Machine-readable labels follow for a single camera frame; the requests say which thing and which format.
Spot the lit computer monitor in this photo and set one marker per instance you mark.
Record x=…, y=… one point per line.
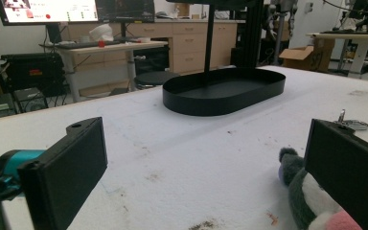
x=51, y=11

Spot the black keyboard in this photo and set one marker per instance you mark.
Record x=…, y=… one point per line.
x=86, y=44

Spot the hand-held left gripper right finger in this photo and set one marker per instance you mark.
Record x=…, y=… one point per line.
x=348, y=169

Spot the black equipment case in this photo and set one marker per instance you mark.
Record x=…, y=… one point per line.
x=32, y=70

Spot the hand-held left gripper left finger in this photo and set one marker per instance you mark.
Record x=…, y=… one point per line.
x=64, y=179

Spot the wooden desk with metal legs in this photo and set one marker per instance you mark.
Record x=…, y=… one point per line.
x=115, y=48

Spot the black key stand with tray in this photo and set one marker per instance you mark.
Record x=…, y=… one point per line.
x=223, y=92

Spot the white foam board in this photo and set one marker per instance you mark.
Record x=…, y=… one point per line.
x=188, y=153

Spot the cardboard box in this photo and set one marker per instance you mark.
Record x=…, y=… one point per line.
x=303, y=56

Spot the white work table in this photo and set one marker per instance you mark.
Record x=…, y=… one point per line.
x=348, y=35

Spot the dark computer monitor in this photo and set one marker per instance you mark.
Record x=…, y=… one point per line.
x=131, y=9

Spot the black metal frame post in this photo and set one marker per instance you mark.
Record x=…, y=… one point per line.
x=252, y=32

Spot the white crumpled cloth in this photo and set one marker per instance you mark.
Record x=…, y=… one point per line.
x=101, y=32

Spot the beige drawer cabinet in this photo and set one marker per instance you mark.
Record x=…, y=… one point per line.
x=188, y=41

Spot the small red object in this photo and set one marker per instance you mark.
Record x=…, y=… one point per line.
x=101, y=43

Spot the black round stool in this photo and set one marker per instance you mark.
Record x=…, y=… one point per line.
x=155, y=77

